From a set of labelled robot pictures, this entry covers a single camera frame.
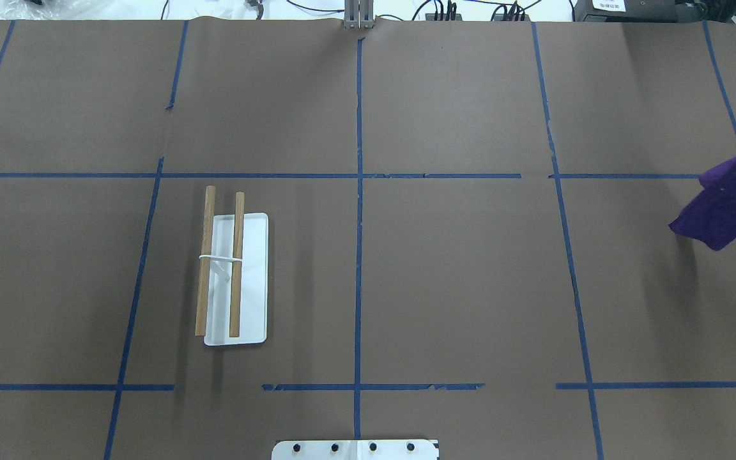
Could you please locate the purple towel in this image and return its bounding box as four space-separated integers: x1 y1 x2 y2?
668 157 736 251

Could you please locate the white towel rack with wooden bars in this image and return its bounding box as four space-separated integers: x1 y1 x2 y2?
195 185 270 347

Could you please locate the black power strip left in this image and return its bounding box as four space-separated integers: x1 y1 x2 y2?
418 1 463 22

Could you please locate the black power strip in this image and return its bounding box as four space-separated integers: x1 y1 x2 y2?
489 2 528 22
418 1 463 22

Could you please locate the black power strip right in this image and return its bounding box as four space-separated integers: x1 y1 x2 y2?
489 2 528 22

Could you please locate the black computer box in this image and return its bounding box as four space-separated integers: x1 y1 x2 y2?
573 1 736 23

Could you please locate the grey aluminium frame post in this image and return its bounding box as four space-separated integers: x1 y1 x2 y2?
344 0 376 30

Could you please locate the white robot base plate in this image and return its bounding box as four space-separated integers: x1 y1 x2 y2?
271 439 441 459

